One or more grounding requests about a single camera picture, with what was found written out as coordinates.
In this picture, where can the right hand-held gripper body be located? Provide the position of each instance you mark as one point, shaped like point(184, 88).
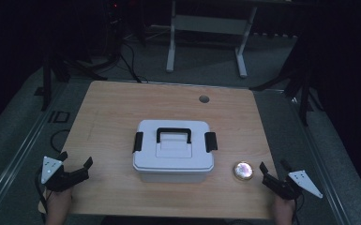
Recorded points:
point(282, 188)

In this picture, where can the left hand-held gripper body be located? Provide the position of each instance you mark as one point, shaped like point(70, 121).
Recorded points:
point(61, 179)

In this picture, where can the round gold tin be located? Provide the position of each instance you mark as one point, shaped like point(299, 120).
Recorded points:
point(243, 170)

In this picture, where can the white plastic storage box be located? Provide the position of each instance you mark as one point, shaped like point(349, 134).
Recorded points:
point(172, 177)

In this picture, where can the person's right hand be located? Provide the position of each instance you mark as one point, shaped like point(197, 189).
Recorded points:
point(283, 212)

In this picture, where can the person's left hand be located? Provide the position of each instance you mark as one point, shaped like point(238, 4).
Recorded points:
point(57, 206)

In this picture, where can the black tripod stand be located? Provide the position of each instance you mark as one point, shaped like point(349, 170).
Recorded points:
point(48, 81)
point(303, 90)

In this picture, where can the round grey table grommet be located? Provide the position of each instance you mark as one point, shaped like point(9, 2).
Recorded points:
point(203, 99)

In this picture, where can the person's dark clothing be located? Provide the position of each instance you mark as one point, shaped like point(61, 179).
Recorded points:
point(168, 220)

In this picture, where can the dark equipment rack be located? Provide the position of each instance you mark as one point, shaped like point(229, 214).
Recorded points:
point(114, 28)

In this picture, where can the metal floor rail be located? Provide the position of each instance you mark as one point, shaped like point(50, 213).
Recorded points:
point(18, 156)
point(322, 162)

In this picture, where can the black square floor frame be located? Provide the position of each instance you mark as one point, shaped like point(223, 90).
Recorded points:
point(61, 116)

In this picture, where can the white metal desk frame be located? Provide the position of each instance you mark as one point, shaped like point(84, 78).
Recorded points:
point(206, 25)

